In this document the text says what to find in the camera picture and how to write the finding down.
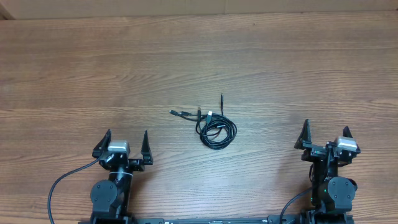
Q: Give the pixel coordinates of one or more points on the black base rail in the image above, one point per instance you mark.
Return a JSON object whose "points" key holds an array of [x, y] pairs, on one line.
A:
{"points": [[271, 219]]}

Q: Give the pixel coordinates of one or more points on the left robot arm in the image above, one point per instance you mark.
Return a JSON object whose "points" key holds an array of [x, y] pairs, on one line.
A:
{"points": [[110, 197]]}

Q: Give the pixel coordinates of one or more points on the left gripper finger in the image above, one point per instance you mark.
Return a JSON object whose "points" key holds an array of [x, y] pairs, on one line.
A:
{"points": [[145, 150], [102, 145]]}

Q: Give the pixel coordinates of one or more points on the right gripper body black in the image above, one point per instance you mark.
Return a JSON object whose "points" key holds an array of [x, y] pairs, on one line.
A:
{"points": [[313, 152]]}

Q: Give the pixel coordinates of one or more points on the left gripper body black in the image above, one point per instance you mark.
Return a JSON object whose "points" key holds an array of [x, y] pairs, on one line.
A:
{"points": [[134, 164]]}

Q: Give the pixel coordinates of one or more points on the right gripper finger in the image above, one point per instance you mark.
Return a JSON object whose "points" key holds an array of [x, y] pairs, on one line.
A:
{"points": [[304, 137], [347, 132]]}

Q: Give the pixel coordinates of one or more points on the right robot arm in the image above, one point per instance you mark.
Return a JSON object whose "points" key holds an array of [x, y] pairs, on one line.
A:
{"points": [[331, 194]]}

